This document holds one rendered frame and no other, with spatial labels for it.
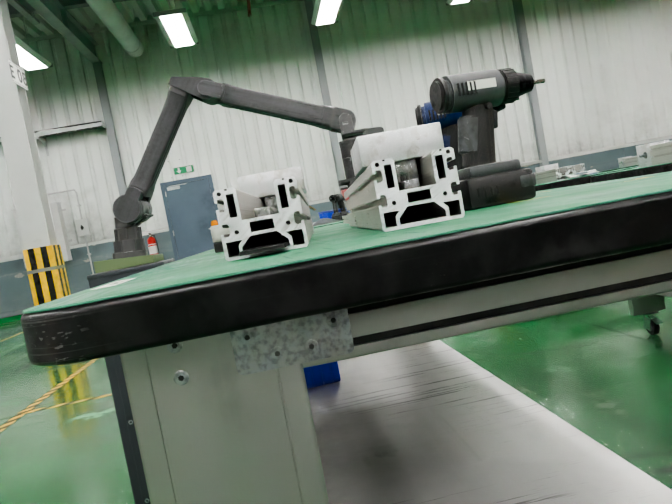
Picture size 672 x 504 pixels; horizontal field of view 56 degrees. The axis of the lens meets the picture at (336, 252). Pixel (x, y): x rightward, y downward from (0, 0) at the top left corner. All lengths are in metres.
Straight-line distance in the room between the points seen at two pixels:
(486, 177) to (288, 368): 0.55
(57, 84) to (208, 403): 12.97
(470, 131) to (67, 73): 12.63
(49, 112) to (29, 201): 5.67
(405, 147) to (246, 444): 0.43
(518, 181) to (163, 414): 0.68
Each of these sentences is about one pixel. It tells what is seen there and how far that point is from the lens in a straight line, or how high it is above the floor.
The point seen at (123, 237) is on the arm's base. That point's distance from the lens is 1.80.
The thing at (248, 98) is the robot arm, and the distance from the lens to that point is 1.76.
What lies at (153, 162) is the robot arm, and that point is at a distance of 1.79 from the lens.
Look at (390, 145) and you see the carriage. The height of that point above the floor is 0.89.
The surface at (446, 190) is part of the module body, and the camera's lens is 0.76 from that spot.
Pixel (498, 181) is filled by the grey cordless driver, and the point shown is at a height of 0.82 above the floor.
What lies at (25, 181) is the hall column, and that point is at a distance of 7.95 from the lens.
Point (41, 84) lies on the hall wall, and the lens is 13.57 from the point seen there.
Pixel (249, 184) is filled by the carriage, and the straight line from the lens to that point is 1.08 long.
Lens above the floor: 0.81
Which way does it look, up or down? 3 degrees down
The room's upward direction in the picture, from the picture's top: 11 degrees counter-clockwise
